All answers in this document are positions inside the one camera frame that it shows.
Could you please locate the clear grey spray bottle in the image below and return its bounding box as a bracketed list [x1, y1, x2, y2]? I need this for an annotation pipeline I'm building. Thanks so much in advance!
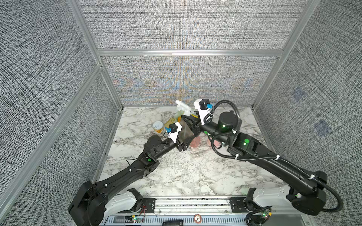
[179, 119, 195, 146]

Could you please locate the translucent pink spray bottle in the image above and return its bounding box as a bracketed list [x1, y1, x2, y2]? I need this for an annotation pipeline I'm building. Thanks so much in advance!
[189, 137, 201, 148]

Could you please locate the translucent white spray nozzle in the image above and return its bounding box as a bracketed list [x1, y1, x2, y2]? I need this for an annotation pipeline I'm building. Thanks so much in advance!
[175, 100, 194, 116]

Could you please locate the opaque pink spray bottle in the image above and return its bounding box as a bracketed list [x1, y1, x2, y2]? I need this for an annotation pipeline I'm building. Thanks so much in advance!
[214, 140, 222, 149]

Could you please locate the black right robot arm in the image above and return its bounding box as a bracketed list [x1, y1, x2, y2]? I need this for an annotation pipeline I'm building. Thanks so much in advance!
[181, 111, 328, 216]

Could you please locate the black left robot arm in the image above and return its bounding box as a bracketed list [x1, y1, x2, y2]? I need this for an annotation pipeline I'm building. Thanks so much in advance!
[68, 135, 193, 226]

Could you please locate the green scalloped plate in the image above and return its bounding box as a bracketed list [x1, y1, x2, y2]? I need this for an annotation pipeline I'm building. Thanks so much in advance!
[173, 110, 184, 122]

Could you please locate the small round white can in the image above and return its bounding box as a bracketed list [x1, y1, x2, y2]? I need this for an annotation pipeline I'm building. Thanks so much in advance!
[153, 121, 164, 133]

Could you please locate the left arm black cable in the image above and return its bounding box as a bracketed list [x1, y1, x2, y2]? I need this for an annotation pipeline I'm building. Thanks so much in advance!
[125, 138, 170, 167]

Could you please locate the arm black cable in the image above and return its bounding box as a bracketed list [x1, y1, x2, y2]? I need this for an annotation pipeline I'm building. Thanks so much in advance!
[204, 99, 344, 226]
[125, 138, 170, 167]

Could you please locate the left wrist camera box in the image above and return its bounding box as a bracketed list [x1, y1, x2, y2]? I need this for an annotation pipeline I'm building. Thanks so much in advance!
[165, 122, 182, 143]

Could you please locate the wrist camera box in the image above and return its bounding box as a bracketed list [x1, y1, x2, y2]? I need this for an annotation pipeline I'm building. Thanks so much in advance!
[194, 98, 213, 125]
[165, 122, 182, 143]

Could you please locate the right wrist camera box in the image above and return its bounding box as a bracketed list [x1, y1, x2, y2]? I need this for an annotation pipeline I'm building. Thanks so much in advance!
[194, 98, 213, 125]

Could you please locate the aluminium front rail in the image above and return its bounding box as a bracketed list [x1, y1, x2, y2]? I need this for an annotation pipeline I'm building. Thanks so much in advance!
[74, 195, 314, 226]

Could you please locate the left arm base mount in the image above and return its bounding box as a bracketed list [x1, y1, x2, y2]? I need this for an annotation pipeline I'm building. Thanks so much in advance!
[126, 188, 156, 214]

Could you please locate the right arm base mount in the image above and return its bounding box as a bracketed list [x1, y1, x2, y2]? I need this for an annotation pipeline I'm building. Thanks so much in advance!
[229, 188, 271, 221]

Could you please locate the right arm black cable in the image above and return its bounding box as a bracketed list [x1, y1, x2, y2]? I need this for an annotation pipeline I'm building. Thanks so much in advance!
[204, 99, 344, 226]

